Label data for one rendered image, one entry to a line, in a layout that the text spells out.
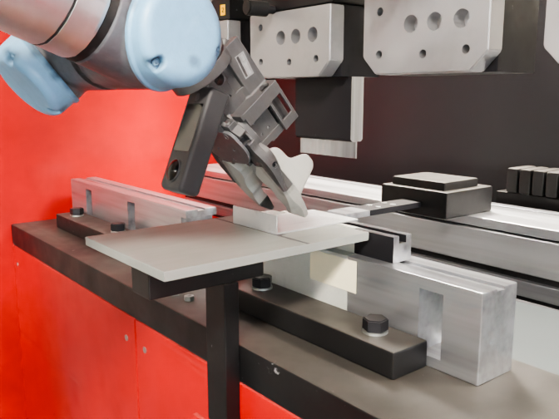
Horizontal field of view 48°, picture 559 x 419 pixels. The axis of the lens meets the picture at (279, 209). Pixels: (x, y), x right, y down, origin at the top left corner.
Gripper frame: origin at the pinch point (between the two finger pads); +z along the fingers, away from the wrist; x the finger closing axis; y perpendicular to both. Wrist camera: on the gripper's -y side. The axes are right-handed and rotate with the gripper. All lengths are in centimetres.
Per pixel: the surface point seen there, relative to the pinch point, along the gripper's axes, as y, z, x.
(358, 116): 12.8, -3.7, -5.7
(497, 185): 42, 39, 7
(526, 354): 94, 211, 81
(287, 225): -1.3, 1.1, -1.8
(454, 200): 19.4, 17.3, -6.3
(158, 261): -16.2, -11.1, -6.2
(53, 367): -32, 26, 62
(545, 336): 115, 229, 87
